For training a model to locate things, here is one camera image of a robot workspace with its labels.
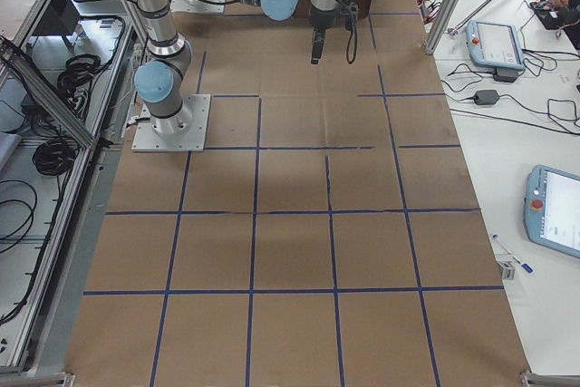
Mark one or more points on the teach pendant at edge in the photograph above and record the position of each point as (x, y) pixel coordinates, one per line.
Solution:
(551, 210)

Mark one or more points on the black power adapter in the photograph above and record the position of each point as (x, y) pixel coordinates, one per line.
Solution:
(485, 97)

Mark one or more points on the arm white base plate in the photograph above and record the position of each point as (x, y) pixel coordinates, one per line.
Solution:
(186, 131)

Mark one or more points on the blue white pen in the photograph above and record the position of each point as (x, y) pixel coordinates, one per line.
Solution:
(527, 267)

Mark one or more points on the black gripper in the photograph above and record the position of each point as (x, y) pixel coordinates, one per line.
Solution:
(322, 18)

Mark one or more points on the teach pendant near post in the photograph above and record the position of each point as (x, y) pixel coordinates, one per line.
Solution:
(494, 45)

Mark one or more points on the brown paper table cover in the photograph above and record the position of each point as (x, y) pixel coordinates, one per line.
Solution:
(328, 235)

